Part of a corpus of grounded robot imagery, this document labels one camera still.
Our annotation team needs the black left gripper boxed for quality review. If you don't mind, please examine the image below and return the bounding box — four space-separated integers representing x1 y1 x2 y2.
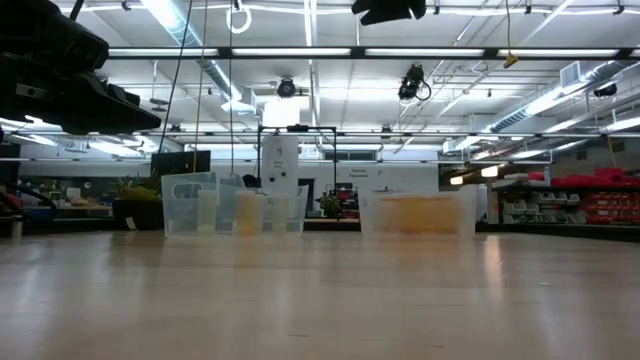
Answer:
0 0 162 135

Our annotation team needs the shelf rack with red bins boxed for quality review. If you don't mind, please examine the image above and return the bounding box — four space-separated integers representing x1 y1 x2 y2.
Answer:
492 167 640 226

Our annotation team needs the small potted succulent plant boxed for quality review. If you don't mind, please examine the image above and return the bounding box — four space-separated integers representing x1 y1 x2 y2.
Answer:
110 168 165 232

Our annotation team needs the large orange pill bottle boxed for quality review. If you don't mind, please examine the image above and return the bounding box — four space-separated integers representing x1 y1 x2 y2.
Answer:
417 195 446 235
397 195 426 235

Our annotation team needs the black monitor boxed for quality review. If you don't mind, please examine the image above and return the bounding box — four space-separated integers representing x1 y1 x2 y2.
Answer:
150 149 212 176

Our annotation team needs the small pale yellow pill bottle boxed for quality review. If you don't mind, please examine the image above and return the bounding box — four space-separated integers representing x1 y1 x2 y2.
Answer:
197 189 220 236

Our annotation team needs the silver ventilation duct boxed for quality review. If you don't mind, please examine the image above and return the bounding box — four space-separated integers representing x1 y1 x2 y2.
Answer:
487 59 640 134
139 0 261 116

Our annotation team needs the clear plastic lid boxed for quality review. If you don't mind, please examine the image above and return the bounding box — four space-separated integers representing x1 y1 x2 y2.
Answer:
357 183 479 239

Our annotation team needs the black ceiling device with cable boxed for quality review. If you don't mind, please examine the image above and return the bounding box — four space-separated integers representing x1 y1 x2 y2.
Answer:
397 63 432 102

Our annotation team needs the black hanging cable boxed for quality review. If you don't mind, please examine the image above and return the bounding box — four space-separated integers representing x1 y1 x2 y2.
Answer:
229 0 235 175
158 0 195 154

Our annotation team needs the leafy green background plant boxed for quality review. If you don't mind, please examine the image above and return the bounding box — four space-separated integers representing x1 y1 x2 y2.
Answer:
319 192 342 220

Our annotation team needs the clear plastic bin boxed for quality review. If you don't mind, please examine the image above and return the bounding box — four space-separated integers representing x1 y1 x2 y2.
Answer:
160 171 310 238

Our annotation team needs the white cable loop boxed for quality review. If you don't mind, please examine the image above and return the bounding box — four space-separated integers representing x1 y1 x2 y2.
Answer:
226 3 253 35

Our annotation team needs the black overhead camera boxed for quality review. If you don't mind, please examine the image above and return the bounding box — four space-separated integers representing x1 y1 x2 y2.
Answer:
351 0 428 27

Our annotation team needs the yellow hanging cable with plug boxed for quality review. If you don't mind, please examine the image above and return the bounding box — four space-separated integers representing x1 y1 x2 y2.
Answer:
502 0 520 70

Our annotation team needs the small orange pill bottle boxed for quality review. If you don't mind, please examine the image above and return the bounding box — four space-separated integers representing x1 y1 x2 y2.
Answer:
234 192 265 236

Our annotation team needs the round black ceiling fixture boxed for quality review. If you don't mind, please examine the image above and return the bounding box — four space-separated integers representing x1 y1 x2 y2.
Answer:
276 77 298 99

